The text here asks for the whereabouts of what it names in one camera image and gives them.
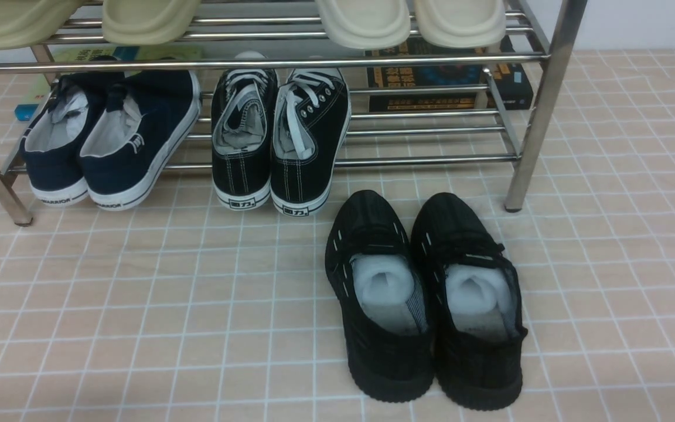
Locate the black knit shoe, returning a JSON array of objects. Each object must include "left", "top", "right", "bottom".
[
  {"left": 411, "top": 192, "right": 528, "bottom": 411},
  {"left": 324, "top": 190, "right": 434, "bottom": 403}
]

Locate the metal shoe rack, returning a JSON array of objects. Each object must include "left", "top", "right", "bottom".
[{"left": 0, "top": 1, "right": 589, "bottom": 227}]

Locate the black canvas sneaker right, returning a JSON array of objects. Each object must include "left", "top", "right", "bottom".
[{"left": 270, "top": 69, "right": 353, "bottom": 217}]

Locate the black canvas sneaker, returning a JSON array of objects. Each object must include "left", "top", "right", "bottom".
[
  {"left": 270, "top": 69, "right": 353, "bottom": 217},
  {"left": 211, "top": 69, "right": 279, "bottom": 211}
]

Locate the black canvas sneaker left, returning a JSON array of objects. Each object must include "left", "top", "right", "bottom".
[{"left": 211, "top": 69, "right": 279, "bottom": 211}]

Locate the cream slipper left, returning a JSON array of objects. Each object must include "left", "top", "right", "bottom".
[{"left": 315, "top": 1, "right": 411, "bottom": 50}]

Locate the cream slipper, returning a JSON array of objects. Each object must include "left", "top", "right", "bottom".
[
  {"left": 315, "top": 1, "right": 411, "bottom": 50},
  {"left": 414, "top": 1, "right": 506, "bottom": 49}
]

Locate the navy sneaker right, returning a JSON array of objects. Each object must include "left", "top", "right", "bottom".
[{"left": 78, "top": 70, "right": 203, "bottom": 211}]

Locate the navy sneaker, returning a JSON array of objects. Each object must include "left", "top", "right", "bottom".
[
  {"left": 78, "top": 70, "right": 203, "bottom": 211},
  {"left": 19, "top": 70, "right": 124, "bottom": 207}
]

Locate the cream slipper right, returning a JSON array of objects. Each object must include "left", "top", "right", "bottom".
[{"left": 414, "top": 1, "right": 506, "bottom": 49}]

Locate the olive slipper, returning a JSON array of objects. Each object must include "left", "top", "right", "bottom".
[
  {"left": 0, "top": 1, "right": 84, "bottom": 50},
  {"left": 101, "top": 0, "right": 201, "bottom": 46}
]

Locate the navy sneaker left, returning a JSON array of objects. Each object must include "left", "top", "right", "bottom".
[{"left": 19, "top": 70, "right": 124, "bottom": 207}]

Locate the olive slipper far left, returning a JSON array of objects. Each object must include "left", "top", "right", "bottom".
[{"left": 0, "top": 1, "right": 84, "bottom": 50}]

